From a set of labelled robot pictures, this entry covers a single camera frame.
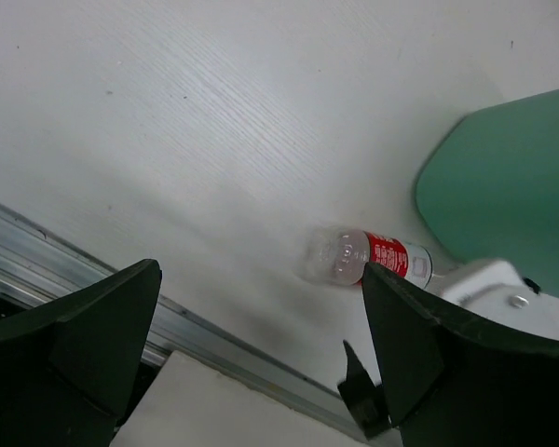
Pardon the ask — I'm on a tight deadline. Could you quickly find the aluminium rail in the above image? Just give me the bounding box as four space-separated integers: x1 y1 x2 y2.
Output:
0 204 364 441

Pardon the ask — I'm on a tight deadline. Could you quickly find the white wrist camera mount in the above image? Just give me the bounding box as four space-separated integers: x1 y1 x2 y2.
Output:
428 259 559 341

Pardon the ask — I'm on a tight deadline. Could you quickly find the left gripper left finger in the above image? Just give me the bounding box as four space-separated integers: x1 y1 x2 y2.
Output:
0 259 162 446

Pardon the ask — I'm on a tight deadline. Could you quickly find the green plastic bin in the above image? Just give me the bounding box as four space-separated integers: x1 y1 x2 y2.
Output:
415 89 559 297

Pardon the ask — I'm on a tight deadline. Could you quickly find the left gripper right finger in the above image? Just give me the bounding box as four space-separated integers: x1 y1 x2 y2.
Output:
362 264 559 446

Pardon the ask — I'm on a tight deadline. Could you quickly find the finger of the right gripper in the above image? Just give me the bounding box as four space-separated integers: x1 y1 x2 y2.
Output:
337 340 391 438

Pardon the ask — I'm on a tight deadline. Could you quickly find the red label plastic bottle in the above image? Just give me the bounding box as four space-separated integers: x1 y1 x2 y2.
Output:
297 226 452 289

